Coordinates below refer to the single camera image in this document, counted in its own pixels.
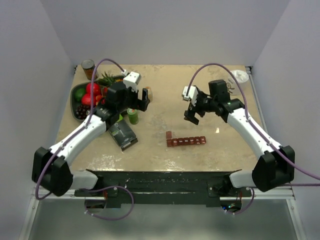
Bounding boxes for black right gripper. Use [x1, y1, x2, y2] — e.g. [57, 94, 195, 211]
[184, 91, 217, 126]

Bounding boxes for clear pill bottle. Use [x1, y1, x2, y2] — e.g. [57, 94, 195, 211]
[145, 86, 153, 102]

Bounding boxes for red weekly pill organizer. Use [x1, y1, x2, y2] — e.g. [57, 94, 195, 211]
[165, 131, 207, 148]

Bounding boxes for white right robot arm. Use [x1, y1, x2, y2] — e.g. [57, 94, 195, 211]
[181, 79, 295, 197]

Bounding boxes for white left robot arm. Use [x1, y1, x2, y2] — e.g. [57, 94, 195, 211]
[31, 81, 150, 197]

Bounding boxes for green cylindrical can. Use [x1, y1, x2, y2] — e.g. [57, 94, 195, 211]
[127, 112, 139, 125]

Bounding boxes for black razor box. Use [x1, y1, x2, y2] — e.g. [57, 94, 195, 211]
[108, 120, 138, 151]

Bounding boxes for red apple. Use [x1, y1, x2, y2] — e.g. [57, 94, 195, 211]
[81, 93, 97, 106]
[85, 82, 101, 96]

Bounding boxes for dark grape bunch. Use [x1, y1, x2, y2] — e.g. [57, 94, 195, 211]
[75, 104, 91, 120]

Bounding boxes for green lime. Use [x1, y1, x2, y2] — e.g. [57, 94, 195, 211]
[73, 87, 87, 102]

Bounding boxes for white paper roll pack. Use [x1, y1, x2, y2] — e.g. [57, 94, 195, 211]
[226, 69, 250, 96]

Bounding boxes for tin can with fruit label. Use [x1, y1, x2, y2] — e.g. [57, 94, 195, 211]
[81, 59, 95, 80]

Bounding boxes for dark green fruit tray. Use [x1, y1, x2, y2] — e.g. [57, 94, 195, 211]
[70, 74, 126, 123]

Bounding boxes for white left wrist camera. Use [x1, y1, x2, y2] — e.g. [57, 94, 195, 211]
[123, 71, 141, 93]

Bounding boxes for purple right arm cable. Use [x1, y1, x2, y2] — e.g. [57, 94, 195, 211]
[186, 62, 320, 181]

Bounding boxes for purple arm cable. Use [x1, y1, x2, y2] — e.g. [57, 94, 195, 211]
[186, 62, 320, 181]
[34, 58, 127, 201]

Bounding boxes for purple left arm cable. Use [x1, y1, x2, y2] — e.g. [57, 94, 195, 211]
[34, 58, 127, 201]

